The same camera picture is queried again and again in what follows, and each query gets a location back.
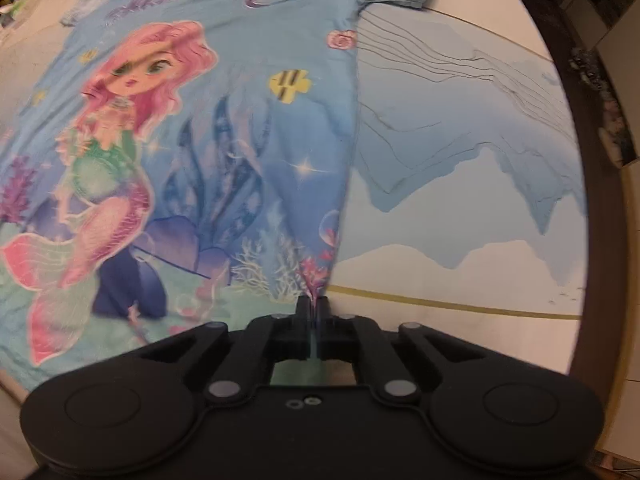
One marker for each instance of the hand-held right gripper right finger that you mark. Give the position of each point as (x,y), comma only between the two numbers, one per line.
(321,320)

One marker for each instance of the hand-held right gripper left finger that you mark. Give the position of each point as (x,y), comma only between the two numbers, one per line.
(304,320)

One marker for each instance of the pile of shoes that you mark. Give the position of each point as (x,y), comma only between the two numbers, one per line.
(612,125)

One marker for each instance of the white cabinet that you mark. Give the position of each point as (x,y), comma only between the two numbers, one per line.
(612,15)

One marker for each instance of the light blue mermaid print shirt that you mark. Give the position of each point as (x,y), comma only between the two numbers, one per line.
(240,135)

